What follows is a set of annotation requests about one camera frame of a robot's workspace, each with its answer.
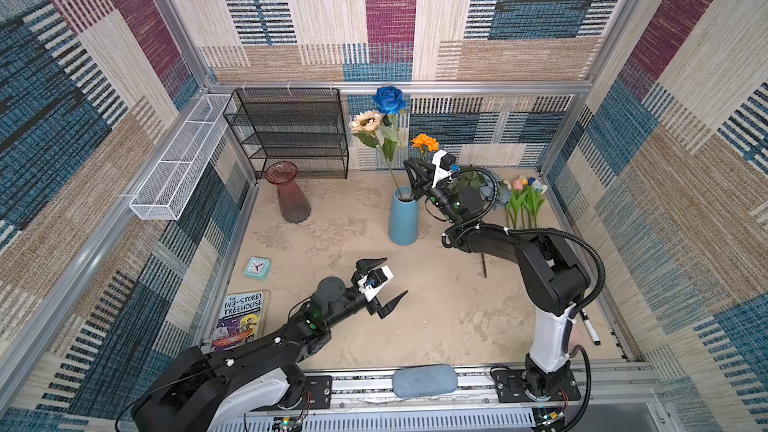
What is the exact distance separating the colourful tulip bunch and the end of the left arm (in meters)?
0.56

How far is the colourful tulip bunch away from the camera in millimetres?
1077

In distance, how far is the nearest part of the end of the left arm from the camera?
69cm

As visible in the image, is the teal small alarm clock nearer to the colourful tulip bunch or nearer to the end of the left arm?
the end of the left arm
